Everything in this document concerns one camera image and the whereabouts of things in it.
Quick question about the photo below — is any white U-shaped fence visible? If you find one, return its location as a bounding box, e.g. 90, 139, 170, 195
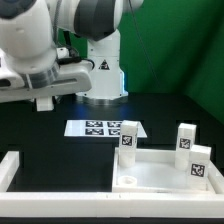
0, 151, 224, 218

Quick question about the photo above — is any white square tabletop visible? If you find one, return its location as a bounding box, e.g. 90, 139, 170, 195
112, 148, 224, 194

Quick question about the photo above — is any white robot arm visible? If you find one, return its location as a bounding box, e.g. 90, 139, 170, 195
0, 0, 144, 105

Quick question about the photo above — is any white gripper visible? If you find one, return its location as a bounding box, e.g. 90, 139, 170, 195
0, 61, 92, 103

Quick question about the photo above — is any white sheet with tags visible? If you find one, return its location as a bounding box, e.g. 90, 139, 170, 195
63, 119, 148, 139

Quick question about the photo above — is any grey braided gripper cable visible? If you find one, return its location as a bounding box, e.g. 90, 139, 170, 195
51, 0, 96, 71

